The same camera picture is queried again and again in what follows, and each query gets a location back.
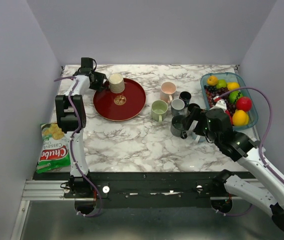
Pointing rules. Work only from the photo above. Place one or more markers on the yellow fruit lower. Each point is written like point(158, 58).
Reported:
point(240, 118)

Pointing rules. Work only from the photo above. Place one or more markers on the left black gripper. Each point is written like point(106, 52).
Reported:
point(99, 76)

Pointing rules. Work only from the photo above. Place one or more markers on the grey blue patterned mug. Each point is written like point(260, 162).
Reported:
point(177, 107)

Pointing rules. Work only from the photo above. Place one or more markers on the orange fruit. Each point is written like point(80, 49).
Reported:
point(212, 80)

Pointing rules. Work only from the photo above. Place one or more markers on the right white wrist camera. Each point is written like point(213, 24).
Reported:
point(218, 103)

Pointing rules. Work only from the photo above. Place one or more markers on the red apple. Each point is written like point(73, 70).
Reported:
point(244, 103)

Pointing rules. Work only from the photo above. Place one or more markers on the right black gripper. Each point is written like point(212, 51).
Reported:
point(199, 114)

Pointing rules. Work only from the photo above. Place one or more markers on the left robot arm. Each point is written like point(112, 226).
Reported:
point(71, 119)

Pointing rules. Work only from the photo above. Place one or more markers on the dark blue mug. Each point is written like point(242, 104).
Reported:
point(185, 96)

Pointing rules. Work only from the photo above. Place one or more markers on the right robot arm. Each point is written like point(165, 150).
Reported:
point(215, 125)

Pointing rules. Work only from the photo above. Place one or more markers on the brown striped mug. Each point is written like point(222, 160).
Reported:
point(191, 107)

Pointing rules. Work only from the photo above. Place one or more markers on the pink mug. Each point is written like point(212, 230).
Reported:
point(167, 92)

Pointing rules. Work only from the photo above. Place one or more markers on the light blue mug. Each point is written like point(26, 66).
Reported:
point(198, 138)

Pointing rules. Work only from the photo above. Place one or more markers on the round red tray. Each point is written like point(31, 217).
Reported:
point(122, 106)

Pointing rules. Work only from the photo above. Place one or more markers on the green lime fruit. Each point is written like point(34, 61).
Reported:
point(221, 84)

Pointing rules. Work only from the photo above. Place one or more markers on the light green mug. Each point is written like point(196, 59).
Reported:
point(159, 110)

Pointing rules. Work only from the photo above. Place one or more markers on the green striped melon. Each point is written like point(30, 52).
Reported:
point(235, 96)

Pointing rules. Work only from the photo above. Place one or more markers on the teal plastic fruit bin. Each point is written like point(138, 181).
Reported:
point(232, 77)

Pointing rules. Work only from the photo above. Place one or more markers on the dark grey mug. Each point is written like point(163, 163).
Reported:
point(177, 128)

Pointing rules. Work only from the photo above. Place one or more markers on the cream mug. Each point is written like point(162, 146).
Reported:
point(116, 83)

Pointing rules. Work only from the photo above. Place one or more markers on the cassava chips bag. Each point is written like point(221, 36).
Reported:
point(55, 151)

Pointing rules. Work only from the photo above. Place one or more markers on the dark grape bunch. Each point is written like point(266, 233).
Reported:
point(213, 91)

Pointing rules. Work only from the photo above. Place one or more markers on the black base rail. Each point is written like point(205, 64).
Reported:
point(147, 189)

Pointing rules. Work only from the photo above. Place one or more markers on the yellow lemon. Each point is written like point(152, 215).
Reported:
point(232, 85)

